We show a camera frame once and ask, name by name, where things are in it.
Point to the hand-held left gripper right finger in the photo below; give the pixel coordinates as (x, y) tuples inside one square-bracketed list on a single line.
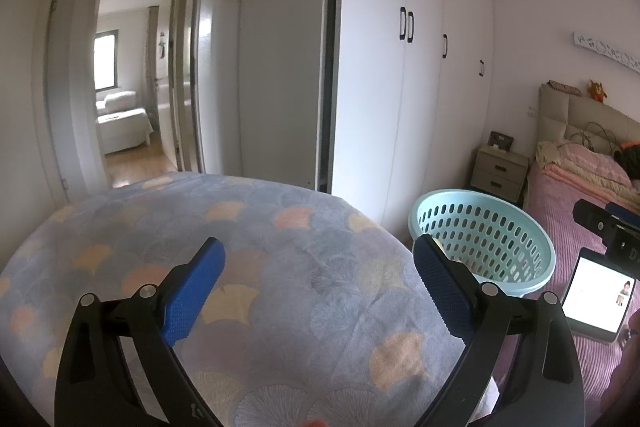
[(445, 292)]

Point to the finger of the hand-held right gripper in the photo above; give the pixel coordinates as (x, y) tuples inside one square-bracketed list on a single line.
[(625, 213), (592, 216)]

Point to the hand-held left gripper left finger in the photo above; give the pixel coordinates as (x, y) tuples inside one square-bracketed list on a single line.
[(195, 292)]

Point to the teal plastic laundry basket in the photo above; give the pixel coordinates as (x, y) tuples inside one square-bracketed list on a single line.
[(530, 284)]

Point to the person's right forearm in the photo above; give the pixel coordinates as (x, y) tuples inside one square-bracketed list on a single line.
[(625, 382)]

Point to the bed with pink blanket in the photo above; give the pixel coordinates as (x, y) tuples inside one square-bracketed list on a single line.
[(550, 207)]

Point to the dark cloth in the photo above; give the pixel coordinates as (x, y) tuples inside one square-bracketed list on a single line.
[(630, 162)]

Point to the pink folded blanket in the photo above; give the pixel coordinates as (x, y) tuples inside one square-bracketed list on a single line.
[(590, 164)]

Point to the tablet with lit screen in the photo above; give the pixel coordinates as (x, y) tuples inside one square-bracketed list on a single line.
[(595, 292)]

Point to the cream cloth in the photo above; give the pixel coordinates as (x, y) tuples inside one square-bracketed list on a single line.
[(547, 152)]

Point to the beige padded headboard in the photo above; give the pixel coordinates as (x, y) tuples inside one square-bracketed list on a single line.
[(580, 117)]

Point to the beige nightstand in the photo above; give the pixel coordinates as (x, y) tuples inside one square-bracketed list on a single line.
[(495, 172)]

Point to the grey fan-patterned blanket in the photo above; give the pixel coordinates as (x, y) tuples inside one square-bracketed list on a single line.
[(300, 257)]

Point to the brown owl plush toy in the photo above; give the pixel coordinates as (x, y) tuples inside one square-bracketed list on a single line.
[(598, 91)]

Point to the dark patterned pouch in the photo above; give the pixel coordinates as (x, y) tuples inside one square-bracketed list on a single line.
[(565, 88)]

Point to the white wardrobe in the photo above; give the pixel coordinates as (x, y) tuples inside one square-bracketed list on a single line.
[(375, 107)]

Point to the window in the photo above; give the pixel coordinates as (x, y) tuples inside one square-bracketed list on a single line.
[(105, 59)]

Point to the white sliding door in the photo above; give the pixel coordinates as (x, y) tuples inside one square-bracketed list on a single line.
[(280, 57)]

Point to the dark picture frame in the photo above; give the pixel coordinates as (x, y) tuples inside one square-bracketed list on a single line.
[(501, 141)]

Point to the white carved wall ornament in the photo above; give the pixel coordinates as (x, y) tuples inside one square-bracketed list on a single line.
[(605, 49)]

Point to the dark wall hanging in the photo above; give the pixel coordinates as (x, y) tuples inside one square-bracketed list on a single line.
[(163, 46)]

